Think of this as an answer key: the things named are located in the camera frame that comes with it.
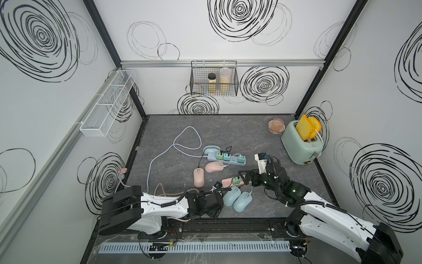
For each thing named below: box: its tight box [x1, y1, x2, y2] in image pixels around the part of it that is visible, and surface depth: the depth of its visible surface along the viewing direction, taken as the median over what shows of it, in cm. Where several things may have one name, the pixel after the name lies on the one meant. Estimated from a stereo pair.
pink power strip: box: [221, 177, 245, 189], surface depth 86 cm
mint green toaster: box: [281, 119, 324, 165], surface depth 89 cm
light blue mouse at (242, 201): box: [232, 190, 253, 213], surface depth 82 cm
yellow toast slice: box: [295, 114, 322, 142], surface depth 89 cm
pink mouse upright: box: [193, 167, 205, 189], surface depth 90 cm
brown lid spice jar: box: [207, 72, 216, 93], surface depth 87 cm
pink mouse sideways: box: [204, 161, 225, 174], surface depth 94 cm
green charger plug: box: [232, 176, 242, 185], surface depth 84 cm
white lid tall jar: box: [219, 67, 232, 93], surface depth 87 cm
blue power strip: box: [207, 151, 247, 167], surface depth 95 cm
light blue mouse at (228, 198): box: [222, 185, 242, 207], surface depth 83 cm
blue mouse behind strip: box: [202, 144, 221, 155], surface depth 98 cm
